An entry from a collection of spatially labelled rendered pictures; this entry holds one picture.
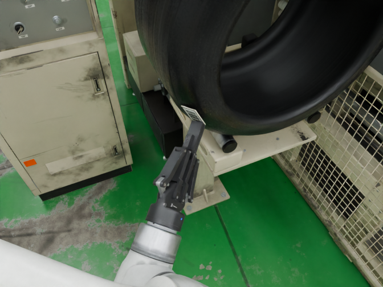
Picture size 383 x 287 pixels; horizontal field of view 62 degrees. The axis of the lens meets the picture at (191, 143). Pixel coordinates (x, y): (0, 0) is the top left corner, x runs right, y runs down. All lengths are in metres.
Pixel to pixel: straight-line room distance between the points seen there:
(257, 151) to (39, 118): 0.95
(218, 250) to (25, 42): 1.25
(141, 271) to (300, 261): 1.23
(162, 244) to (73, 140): 1.09
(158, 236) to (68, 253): 1.19
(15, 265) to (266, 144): 0.76
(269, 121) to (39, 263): 0.59
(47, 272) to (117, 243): 1.28
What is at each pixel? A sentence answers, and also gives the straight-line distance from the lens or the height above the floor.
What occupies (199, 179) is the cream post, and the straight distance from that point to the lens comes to 1.65.
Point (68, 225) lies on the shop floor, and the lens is 1.85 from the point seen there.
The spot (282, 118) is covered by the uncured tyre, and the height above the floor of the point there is 0.98.
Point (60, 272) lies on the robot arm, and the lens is 0.46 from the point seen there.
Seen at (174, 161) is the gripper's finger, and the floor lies 1.05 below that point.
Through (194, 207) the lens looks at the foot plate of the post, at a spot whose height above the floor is 0.01.
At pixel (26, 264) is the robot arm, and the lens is 0.47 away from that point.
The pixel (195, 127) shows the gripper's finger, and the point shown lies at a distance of 0.70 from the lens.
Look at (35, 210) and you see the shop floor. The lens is 1.97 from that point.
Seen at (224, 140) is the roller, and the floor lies 0.92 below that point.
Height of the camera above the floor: 1.56
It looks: 50 degrees down
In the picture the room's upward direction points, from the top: straight up
